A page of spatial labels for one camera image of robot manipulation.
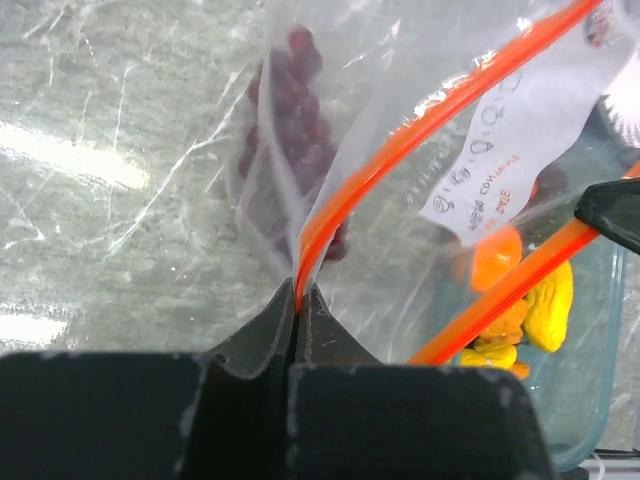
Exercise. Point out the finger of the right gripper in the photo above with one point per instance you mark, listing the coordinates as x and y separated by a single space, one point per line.
612 210

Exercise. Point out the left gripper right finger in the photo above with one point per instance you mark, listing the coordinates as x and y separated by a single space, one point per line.
352 417

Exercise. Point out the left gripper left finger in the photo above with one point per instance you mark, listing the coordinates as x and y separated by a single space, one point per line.
216 414

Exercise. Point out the smooth orange persimmon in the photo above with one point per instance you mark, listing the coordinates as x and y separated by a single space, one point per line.
489 261

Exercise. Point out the yellow pear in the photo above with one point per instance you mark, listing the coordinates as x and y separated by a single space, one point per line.
549 304

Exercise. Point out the orange dried fruit piece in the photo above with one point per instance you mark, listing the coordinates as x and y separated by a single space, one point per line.
497 345

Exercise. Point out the clear zip top bag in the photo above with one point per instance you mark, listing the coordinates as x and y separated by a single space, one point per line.
444 113

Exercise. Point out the dark red grape bunch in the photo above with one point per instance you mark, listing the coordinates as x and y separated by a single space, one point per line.
287 149

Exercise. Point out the teal plastic food tray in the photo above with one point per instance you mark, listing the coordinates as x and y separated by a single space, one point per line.
571 388

